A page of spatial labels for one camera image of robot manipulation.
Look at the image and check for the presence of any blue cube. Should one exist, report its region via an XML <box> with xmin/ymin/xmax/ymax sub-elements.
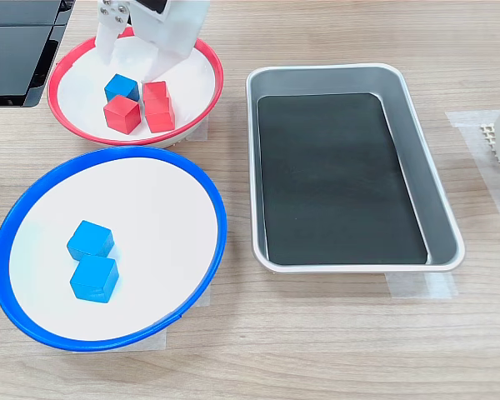
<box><xmin>66</xmin><ymin>219</ymin><xmax>115</xmax><ymax>260</ymax></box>
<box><xmin>69</xmin><ymin>254</ymin><xmax>121</xmax><ymax>304</ymax></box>
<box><xmin>103</xmin><ymin>73</ymin><xmax>141</xmax><ymax>103</ymax></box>

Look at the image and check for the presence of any steel rectangular tray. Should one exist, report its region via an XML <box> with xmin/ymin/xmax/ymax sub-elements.
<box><xmin>244</xmin><ymin>62</ymin><xmax>467</xmax><ymax>275</ymax></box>

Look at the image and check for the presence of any black mat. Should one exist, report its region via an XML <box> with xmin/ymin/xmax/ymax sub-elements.
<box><xmin>257</xmin><ymin>92</ymin><xmax>429</xmax><ymax>267</ymax></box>

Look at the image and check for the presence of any clear tape strip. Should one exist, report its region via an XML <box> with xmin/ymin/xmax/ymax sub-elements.
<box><xmin>385</xmin><ymin>271</ymin><xmax>459</xmax><ymax>299</ymax></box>
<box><xmin>172</xmin><ymin>116</ymin><xmax>209</xmax><ymax>145</ymax></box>

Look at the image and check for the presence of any pale perforated base plate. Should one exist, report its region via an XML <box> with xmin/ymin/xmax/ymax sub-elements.
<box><xmin>478</xmin><ymin>122</ymin><xmax>500</xmax><ymax>197</ymax></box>

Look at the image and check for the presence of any black flat electronic device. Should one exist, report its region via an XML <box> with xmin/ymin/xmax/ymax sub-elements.
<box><xmin>0</xmin><ymin>0</ymin><xmax>77</xmax><ymax>108</ymax></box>

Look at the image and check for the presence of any red cube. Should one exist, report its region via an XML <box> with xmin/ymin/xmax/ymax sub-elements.
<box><xmin>142</xmin><ymin>81</ymin><xmax>169</xmax><ymax>103</ymax></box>
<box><xmin>143</xmin><ymin>97</ymin><xmax>177</xmax><ymax>135</ymax></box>
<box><xmin>102</xmin><ymin>94</ymin><xmax>142</xmax><ymax>135</ymax></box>

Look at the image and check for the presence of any blue-rimmed white round plate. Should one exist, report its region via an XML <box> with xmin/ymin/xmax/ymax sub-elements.
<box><xmin>0</xmin><ymin>145</ymin><xmax>228</xmax><ymax>353</ymax></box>

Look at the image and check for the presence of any red-rimmed white round plate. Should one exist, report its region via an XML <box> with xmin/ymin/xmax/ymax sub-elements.
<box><xmin>46</xmin><ymin>25</ymin><xmax>225</xmax><ymax>149</ymax></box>

